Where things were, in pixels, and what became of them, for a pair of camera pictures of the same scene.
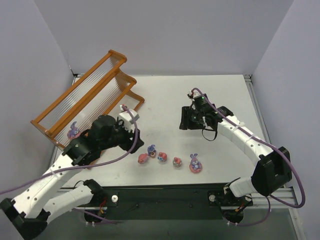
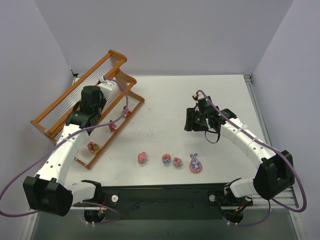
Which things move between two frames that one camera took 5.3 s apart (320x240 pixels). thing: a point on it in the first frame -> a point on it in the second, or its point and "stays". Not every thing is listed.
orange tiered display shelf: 103,90 stays
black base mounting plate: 167,202 stays
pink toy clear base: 177,162 stays
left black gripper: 133,143 -> 93,100
